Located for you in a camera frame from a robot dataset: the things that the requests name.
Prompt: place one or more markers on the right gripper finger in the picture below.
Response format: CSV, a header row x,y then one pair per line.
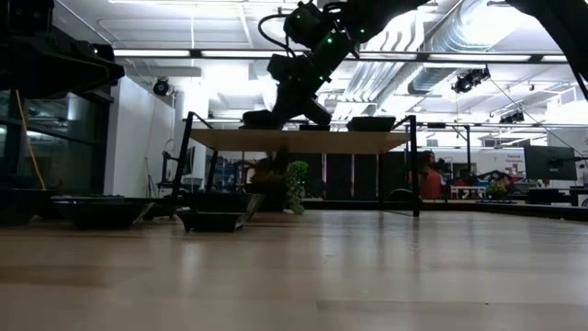
x,y
278,110
314,112

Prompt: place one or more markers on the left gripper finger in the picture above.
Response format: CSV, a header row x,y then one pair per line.
x,y
59,76

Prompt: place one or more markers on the small black square plate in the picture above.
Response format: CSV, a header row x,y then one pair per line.
x,y
211,221
305,128

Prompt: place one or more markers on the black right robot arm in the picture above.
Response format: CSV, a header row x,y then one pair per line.
x,y
381,14

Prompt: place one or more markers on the wooden shelf black legs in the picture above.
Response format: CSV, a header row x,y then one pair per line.
x,y
275,140

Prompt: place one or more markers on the dark partition panels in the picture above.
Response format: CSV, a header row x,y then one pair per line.
x,y
340,177

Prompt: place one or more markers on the green potted plant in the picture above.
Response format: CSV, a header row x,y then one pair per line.
x,y
296,179

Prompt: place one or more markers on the long ceiling light bar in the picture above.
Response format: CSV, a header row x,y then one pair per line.
x,y
151,53

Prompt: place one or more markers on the black ceiling spotlight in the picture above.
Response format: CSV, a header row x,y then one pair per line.
x,y
161,86

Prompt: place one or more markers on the person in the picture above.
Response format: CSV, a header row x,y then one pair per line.
x,y
431,184

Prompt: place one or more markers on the black ceiling light cluster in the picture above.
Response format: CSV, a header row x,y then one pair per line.
x,y
471,79
512,117

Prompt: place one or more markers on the small background potted plant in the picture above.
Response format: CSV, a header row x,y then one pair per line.
x,y
497,190

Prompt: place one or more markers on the black computer monitor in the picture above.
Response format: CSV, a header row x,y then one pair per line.
x,y
549,163

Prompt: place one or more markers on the silver ventilation duct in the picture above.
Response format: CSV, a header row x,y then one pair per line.
x,y
441,41

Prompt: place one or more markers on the black metal table frame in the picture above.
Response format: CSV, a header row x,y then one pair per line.
x,y
505,209

